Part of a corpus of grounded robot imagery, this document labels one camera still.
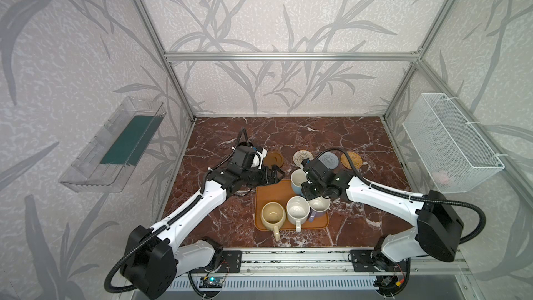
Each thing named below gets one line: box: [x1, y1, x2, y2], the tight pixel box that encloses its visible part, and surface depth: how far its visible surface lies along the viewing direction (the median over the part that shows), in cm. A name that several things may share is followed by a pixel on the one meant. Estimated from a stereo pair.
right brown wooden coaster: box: [263, 150, 284, 169], surface depth 103 cm
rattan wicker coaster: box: [340, 151, 363, 170], surface depth 104 cm
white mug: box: [285, 195, 311, 233], surface depth 81 cm
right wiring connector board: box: [373, 275, 406, 291], surface depth 74 cm
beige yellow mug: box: [260, 202, 286, 241], surface depth 78 cm
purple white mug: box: [308, 195, 332, 223], surface depth 80 cm
